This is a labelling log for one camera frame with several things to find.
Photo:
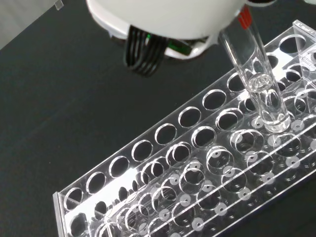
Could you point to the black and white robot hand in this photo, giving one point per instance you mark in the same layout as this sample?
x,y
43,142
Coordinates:
x,y
160,14

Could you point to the black bench cloth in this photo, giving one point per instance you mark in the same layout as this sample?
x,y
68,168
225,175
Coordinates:
x,y
61,98

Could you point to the clear acrylic test tube rack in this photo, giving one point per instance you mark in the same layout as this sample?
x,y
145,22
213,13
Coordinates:
x,y
197,168

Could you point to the clear tape strip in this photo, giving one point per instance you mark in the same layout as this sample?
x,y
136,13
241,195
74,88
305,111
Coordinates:
x,y
58,4

